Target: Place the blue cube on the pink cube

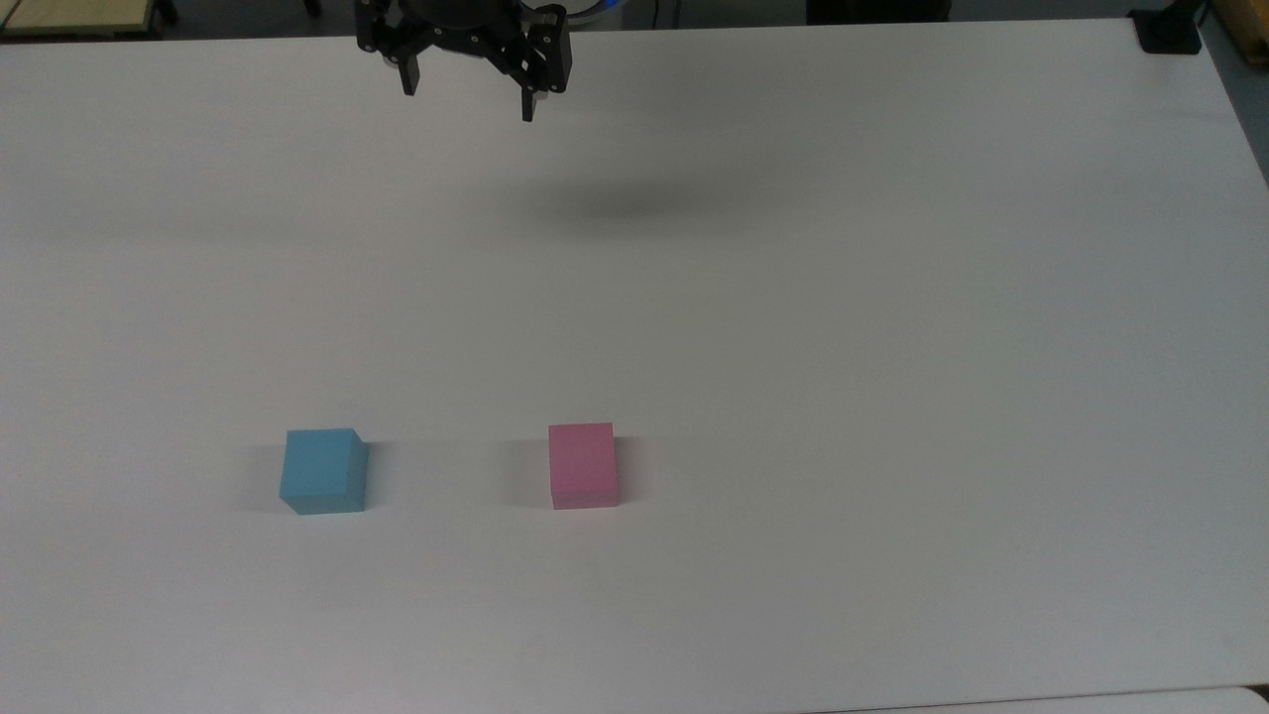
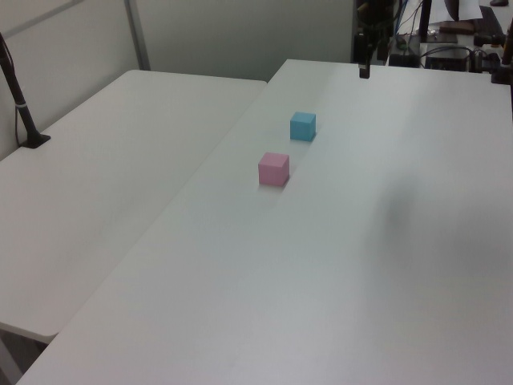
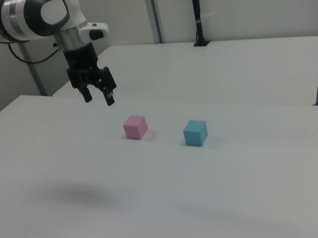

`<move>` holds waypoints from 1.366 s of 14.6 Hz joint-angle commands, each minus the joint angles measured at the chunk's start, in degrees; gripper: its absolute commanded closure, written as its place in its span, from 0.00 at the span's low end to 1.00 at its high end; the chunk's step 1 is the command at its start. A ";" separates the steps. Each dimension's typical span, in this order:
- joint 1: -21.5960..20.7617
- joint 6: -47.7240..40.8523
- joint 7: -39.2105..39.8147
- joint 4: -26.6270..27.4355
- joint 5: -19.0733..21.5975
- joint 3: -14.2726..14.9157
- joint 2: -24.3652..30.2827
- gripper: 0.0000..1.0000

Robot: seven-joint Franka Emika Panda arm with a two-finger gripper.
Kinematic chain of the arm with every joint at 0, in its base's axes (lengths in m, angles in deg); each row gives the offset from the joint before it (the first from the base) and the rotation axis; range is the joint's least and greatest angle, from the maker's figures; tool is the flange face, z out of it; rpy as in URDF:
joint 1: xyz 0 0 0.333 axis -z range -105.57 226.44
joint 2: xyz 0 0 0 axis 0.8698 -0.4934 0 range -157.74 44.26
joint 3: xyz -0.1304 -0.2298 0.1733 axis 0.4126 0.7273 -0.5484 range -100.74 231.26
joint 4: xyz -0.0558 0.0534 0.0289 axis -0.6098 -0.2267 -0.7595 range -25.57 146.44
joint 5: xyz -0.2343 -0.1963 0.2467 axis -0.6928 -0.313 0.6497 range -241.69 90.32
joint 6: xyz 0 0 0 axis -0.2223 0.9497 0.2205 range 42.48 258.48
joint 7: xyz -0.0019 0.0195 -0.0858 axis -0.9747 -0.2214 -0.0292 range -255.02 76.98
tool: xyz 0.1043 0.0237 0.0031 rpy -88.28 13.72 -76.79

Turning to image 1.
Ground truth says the pink cube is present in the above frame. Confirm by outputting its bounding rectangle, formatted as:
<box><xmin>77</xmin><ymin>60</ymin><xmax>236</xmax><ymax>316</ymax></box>
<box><xmin>548</xmin><ymin>422</ymin><xmax>620</xmax><ymax>511</ymax></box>

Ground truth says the blue cube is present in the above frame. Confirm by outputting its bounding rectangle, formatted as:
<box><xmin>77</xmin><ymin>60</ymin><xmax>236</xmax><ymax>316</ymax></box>
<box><xmin>279</xmin><ymin>428</ymin><xmax>370</xmax><ymax>516</ymax></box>

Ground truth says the wooden board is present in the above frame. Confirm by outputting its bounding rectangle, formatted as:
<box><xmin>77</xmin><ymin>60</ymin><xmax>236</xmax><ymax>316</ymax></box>
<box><xmin>0</xmin><ymin>0</ymin><xmax>180</xmax><ymax>42</ymax></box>

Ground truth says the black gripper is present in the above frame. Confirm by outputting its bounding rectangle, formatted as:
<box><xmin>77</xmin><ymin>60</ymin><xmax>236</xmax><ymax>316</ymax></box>
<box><xmin>355</xmin><ymin>0</ymin><xmax>573</xmax><ymax>123</ymax></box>

